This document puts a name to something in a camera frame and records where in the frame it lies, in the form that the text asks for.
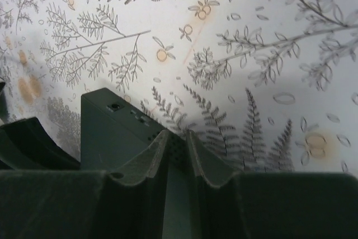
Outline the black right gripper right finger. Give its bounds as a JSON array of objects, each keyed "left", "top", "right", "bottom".
[{"left": 186, "top": 130, "right": 240, "bottom": 238}]

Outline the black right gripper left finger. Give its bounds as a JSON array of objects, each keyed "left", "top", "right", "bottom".
[{"left": 109, "top": 130, "right": 170, "bottom": 238}]

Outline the floral patterned table mat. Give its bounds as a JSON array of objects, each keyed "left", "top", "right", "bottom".
[{"left": 1, "top": 0, "right": 357, "bottom": 175}]

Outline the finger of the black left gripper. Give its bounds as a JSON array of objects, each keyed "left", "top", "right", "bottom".
[{"left": 1, "top": 118, "right": 80, "bottom": 170}]

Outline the black network switch box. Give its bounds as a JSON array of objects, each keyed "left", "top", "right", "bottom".
[{"left": 81, "top": 88, "right": 193, "bottom": 238}]

